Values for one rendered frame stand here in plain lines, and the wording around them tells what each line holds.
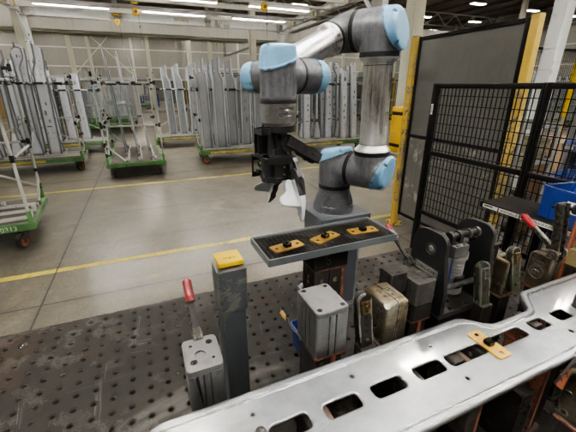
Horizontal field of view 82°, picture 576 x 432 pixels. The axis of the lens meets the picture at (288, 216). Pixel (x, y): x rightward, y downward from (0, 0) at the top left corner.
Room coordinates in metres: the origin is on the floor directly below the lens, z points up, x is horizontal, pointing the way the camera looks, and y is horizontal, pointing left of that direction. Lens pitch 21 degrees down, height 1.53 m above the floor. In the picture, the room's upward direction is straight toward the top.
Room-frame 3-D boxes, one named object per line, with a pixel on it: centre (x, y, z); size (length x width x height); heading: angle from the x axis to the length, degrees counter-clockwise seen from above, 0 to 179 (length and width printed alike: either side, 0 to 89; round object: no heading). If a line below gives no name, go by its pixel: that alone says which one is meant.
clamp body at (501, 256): (0.88, -0.63, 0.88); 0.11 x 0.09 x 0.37; 24
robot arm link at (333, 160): (1.19, -0.18, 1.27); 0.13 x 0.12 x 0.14; 52
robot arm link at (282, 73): (0.73, 0.02, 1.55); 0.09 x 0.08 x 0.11; 142
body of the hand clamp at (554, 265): (0.92, -0.80, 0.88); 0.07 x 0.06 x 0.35; 24
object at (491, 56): (3.16, -1.51, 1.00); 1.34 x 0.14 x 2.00; 23
